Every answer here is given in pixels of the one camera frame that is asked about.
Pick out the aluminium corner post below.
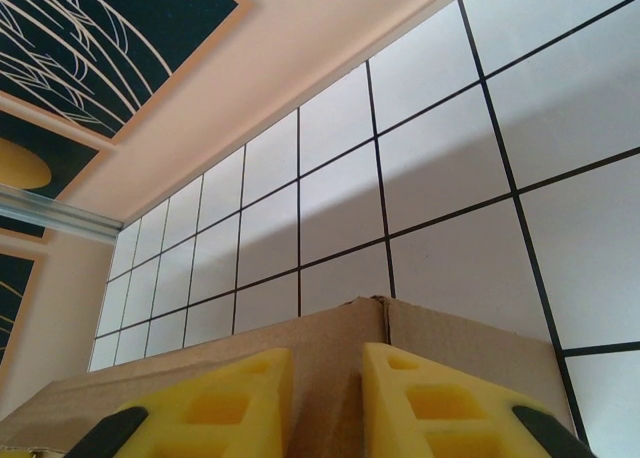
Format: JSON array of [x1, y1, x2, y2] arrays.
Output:
[[0, 182, 125, 243]]

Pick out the brown cardboard paper box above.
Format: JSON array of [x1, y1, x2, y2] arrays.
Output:
[[0, 293, 574, 458]]

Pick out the dark panel orange oval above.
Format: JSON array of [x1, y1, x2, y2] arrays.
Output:
[[0, 136, 110, 204]]

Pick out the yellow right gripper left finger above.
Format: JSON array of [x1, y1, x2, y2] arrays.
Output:
[[72, 347, 294, 458]]

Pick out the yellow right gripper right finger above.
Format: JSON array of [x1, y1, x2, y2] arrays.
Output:
[[360, 342, 596, 458]]

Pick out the dark panel orange circle leaves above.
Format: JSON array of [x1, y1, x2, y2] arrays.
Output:
[[0, 0, 257, 148]]

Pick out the dark panel large pale circle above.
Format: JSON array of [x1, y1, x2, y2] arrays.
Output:
[[0, 245, 46, 364]]

